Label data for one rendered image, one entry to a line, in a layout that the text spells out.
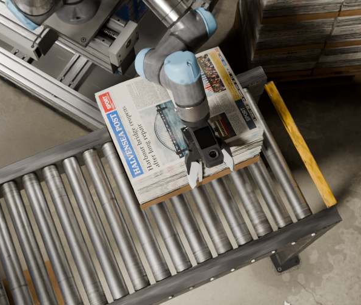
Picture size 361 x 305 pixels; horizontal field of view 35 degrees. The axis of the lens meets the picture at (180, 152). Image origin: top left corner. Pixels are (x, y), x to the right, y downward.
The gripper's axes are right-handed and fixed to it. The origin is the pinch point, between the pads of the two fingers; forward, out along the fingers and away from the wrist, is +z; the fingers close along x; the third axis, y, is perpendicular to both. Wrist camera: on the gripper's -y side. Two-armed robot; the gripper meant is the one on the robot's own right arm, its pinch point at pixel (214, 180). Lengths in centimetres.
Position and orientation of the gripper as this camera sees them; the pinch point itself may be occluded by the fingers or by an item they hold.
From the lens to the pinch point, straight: 145.1
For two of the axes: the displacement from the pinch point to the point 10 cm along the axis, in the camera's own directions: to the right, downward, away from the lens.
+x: -9.2, 3.7, -1.1
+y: -3.1, -5.4, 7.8
